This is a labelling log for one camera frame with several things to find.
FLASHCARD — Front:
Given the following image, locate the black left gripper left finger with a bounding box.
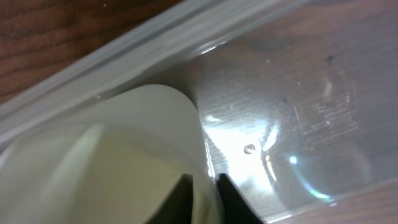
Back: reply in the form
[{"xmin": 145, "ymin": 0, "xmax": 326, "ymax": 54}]
[{"xmin": 146, "ymin": 174, "xmax": 193, "ymax": 224}]

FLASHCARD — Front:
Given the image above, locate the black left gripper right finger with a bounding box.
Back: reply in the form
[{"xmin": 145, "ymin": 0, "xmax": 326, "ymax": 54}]
[{"xmin": 216, "ymin": 174, "xmax": 264, "ymax": 224}]

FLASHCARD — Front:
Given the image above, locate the white plastic cup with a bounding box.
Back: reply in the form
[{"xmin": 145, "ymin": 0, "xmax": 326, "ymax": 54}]
[{"xmin": 1, "ymin": 85, "xmax": 222, "ymax": 223}]

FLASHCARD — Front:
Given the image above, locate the clear plastic storage box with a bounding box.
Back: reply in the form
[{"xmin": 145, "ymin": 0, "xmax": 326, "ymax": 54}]
[{"xmin": 1, "ymin": 0, "xmax": 397, "ymax": 223}]

